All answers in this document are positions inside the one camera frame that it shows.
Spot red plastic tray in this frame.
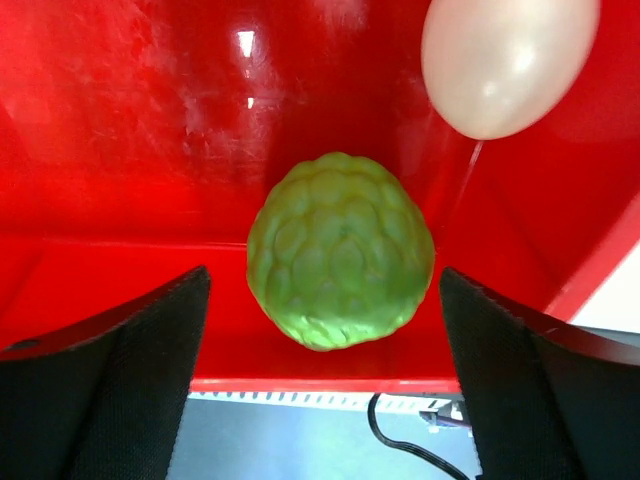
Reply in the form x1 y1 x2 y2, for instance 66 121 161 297
1 1 639 393

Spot white slotted cable duct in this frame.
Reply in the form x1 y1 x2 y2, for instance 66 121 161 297
188 392 453 414

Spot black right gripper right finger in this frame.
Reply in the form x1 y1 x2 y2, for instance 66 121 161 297
439 268 639 479

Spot white egg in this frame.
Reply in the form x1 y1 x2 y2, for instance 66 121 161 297
421 0 601 140

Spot green custard apple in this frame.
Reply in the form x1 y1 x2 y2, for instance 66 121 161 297
247 152 435 351

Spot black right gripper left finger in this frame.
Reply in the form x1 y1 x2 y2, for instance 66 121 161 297
1 267 211 479

